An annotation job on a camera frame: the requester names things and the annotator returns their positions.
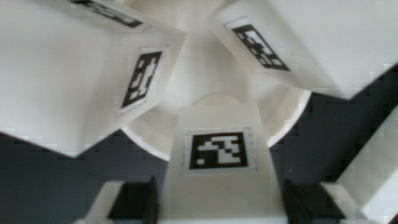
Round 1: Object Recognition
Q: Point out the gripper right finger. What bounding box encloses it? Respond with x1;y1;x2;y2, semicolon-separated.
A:
282;180;376;224

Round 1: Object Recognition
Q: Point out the white round stool seat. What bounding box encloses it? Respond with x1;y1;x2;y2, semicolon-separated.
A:
122;0;311;159

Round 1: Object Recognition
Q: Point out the white obstacle frame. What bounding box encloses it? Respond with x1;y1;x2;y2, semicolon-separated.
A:
337;106;398;224

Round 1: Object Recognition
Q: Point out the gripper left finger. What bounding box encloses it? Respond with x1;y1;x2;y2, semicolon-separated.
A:
73;178;158;224

